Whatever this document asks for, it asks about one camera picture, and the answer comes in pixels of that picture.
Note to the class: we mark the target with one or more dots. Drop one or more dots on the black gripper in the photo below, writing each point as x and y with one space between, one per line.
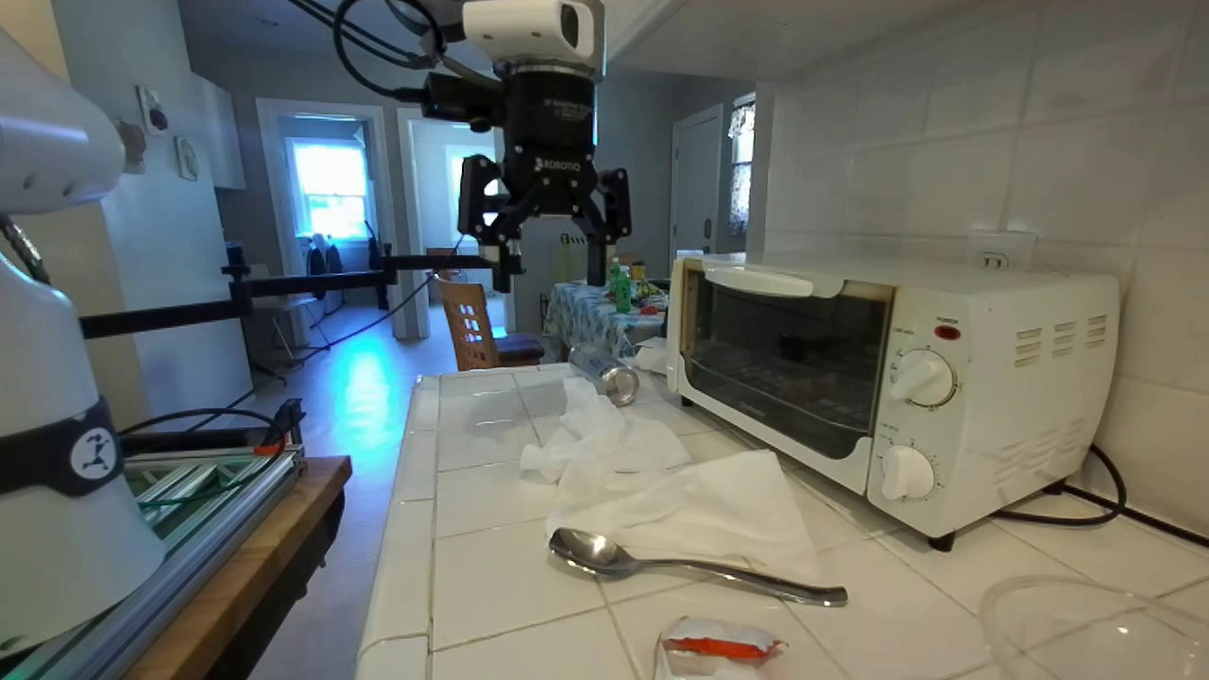
546 168

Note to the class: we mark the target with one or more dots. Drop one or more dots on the toaster oven glass door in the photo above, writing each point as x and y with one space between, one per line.
785 357

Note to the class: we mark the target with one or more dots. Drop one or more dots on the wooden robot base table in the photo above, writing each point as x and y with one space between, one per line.
177 573

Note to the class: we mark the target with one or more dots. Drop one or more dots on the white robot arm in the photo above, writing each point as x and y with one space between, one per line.
51 380

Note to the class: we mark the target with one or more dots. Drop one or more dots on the white toaster oven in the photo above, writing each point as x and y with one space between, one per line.
993 389

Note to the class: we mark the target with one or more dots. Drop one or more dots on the green bottle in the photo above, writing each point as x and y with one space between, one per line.
623 289

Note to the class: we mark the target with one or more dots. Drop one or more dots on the wooden chair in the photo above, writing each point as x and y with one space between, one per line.
469 331

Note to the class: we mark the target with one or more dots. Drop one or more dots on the small metal can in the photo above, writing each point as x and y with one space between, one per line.
623 384

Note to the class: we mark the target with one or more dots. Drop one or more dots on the crumpled white paper towel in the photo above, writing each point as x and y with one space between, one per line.
600 445

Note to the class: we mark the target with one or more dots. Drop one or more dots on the metal spoon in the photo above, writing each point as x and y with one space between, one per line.
603 558

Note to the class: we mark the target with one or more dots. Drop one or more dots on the white paper napkin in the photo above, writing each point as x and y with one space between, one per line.
732 509

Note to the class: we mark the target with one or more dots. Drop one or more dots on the red and white sauce packet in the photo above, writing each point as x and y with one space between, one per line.
712 652

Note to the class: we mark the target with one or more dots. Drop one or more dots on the clear plastic container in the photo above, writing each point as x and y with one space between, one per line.
1069 630

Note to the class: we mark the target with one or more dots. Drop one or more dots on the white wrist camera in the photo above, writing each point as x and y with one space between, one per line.
536 32

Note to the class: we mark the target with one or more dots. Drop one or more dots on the black mounting rail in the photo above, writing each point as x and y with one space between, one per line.
242 291

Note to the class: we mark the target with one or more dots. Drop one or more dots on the white wall outlet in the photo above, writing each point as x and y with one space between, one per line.
999 248

